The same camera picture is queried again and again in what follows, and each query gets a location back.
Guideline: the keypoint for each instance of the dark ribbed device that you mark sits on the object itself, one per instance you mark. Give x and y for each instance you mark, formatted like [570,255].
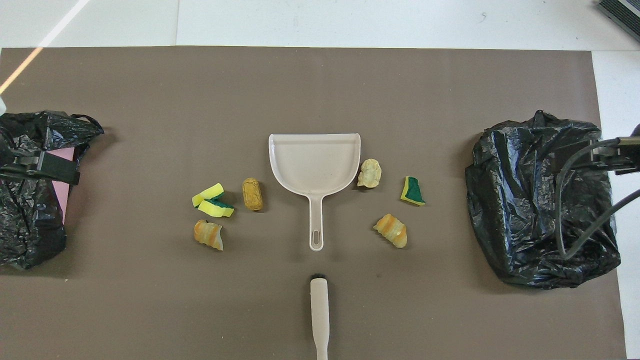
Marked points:
[622,15]

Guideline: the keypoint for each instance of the beige plastic dustpan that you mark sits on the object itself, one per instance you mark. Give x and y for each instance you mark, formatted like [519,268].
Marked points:
[314,165]

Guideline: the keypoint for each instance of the black bag over pink bin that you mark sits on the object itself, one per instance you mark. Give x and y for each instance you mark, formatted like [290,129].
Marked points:
[25,235]

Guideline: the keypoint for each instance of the brown table mat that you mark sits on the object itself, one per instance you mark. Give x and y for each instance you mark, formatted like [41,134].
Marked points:
[320,90]

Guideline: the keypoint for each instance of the black bag lined bin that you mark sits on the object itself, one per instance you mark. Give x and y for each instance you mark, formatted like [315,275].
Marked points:
[515,200]

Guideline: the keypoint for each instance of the brown oval bread roll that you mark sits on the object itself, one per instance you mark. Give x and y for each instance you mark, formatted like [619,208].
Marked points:
[252,194]

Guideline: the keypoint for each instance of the pale yellow bread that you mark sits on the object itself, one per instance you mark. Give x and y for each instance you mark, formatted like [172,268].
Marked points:
[370,173]

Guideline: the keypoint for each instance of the wedge-shaped yellow green sponge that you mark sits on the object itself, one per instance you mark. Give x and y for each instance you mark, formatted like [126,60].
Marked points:
[412,192]

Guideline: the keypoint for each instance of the striped toy croissant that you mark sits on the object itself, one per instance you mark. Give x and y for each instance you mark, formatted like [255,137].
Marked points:
[209,234]
[391,229]

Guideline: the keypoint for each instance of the notched yellow green sponge piece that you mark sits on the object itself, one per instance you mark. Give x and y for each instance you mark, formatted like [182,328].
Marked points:
[212,209]

